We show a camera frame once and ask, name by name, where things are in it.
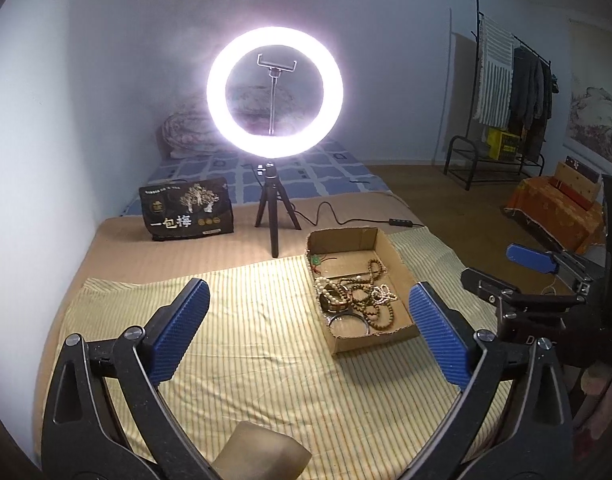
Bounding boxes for black tripod stand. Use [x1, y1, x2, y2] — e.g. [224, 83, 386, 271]
[254, 159, 303, 260]

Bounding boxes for white ring light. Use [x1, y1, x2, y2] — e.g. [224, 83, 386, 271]
[206, 25, 345, 154]

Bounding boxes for dark brown wide bangle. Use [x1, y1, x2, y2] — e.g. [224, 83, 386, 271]
[318, 287, 353, 312]

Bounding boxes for green pendant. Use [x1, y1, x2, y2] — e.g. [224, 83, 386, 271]
[310, 254, 343, 275]

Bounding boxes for black printed snack bag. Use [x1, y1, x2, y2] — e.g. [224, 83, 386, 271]
[138, 176, 236, 242]

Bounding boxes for wooden bead bracelet bundle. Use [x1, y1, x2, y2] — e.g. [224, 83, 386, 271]
[336, 280, 398, 327]

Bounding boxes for black metal rack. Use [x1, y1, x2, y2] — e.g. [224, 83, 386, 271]
[444, 134, 546, 192]

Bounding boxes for cardboard box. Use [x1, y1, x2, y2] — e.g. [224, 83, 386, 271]
[305, 227, 421, 357]

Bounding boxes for blue patterned bed sheet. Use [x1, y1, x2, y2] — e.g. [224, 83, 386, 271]
[120, 139, 393, 219]

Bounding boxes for black clothes rack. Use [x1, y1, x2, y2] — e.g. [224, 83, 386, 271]
[472, 0, 558, 137]

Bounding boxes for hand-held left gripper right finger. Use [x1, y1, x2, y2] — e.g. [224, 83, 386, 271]
[408, 281, 575, 480]

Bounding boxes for long wooden bead necklace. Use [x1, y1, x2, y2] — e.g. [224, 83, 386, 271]
[360, 258, 388, 287]

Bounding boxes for long pearl necklace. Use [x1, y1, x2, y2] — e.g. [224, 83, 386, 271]
[370, 283, 401, 307]

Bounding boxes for orange cloth covered table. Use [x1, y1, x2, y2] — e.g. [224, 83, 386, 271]
[503, 174, 608, 257]

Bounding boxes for tan and red box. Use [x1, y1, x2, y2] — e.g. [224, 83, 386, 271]
[555, 157, 603, 207]

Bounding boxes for black power cable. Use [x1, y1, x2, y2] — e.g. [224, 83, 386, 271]
[287, 201, 428, 230]

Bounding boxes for dark hanging clothes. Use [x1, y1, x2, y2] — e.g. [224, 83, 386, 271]
[508, 44, 560, 135]

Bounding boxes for yellow striped cloth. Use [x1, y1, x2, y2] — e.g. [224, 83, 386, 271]
[50, 226, 518, 480]

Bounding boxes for striped hanging towel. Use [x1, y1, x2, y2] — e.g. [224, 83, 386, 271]
[475, 14, 515, 129]

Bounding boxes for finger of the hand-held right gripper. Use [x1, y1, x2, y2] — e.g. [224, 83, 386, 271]
[505, 243, 563, 276]
[460, 267, 523, 305]

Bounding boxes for landscape wall scroll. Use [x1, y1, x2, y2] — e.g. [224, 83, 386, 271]
[565, 19, 612, 167]

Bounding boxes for beige rounded object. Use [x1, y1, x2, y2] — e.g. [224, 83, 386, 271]
[213, 422, 313, 480]

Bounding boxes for rolled dark quilt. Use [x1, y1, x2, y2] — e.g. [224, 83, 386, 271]
[157, 84, 312, 162]

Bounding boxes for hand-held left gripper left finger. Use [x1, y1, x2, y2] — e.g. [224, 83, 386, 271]
[41, 277, 212, 480]

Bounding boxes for tan bed cover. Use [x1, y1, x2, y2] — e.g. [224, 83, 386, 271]
[50, 189, 437, 321]

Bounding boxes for yellow crate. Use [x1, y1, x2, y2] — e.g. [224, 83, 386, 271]
[485, 127, 522, 162]

